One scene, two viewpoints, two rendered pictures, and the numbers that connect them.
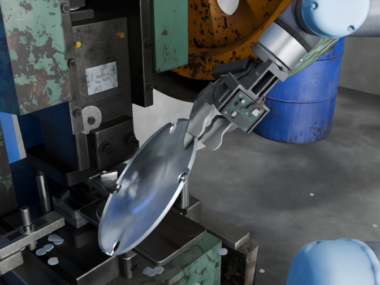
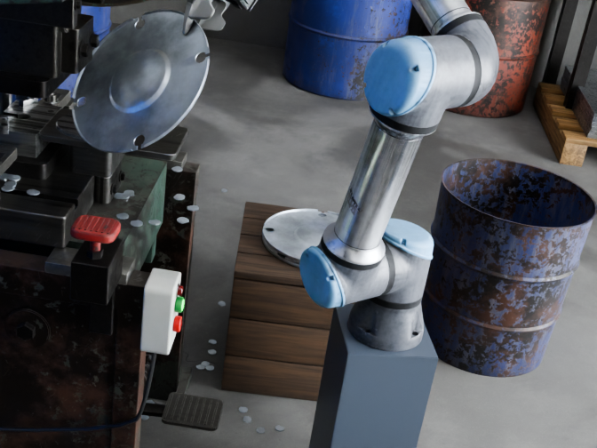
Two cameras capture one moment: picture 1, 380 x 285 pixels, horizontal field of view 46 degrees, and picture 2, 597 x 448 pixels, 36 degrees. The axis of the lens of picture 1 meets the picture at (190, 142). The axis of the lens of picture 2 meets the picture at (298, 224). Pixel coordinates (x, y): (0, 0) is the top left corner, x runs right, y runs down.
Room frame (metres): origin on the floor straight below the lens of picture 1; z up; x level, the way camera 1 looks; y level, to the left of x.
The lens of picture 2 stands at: (-0.66, 0.88, 1.45)
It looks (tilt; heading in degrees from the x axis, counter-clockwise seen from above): 27 degrees down; 318
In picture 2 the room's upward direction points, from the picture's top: 9 degrees clockwise
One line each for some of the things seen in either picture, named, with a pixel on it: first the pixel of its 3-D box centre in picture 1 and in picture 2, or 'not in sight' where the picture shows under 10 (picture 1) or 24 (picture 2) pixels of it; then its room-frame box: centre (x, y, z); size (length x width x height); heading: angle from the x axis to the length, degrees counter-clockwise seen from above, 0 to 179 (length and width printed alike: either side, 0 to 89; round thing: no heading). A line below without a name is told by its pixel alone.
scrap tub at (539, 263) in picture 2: not in sight; (497, 267); (0.67, -1.07, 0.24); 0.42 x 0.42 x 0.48
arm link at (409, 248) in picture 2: not in sight; (397, 258); (0.37, -0.30, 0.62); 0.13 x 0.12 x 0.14; 86
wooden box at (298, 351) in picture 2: not in sight; (309, 301); (0.85, -0.53, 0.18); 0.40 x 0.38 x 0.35; 51
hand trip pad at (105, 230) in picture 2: not in sight; (95, 245); (0.48, 0.28, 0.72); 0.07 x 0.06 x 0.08; 48
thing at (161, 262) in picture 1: (142, 242); (114, 161); (0.76, 0.10, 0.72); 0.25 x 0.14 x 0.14; 48
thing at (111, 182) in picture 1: (91, 197); (25, 127); (0.88, 0.23, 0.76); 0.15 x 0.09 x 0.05; 138
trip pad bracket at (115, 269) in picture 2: not in sight; (96, 296); (0.49, 0.27, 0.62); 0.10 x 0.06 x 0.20; 138
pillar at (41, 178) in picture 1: (42, 184); not in sight; (0.86, 0.33, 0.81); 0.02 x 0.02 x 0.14
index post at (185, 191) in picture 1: (181, 188); not in sight; (0.92, 0.02, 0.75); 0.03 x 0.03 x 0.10; 48
